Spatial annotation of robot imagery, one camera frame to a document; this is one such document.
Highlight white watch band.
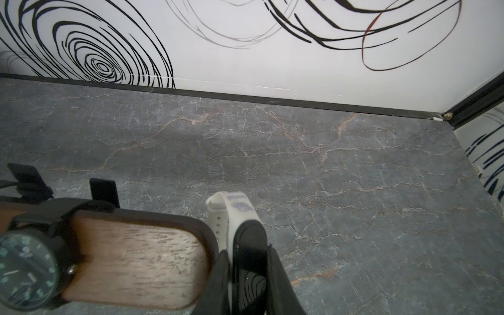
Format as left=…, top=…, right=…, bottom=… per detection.
left=206, top=191, right=268, bottom=314

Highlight wooden watch stand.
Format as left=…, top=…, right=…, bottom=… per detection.
left=1, top=202, right=217, bottom=310

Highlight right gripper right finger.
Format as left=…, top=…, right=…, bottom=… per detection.
left=266, top=245, right=307, bottom=315

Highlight black strap watch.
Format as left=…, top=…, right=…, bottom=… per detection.
left=1, top=178, right=119, bottom=312

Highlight black round watch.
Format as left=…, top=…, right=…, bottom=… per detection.
left=1, top=163, right=54, bottom=205

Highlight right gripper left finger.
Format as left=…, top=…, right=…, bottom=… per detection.
left=191, top=250, right=231, bottom=315

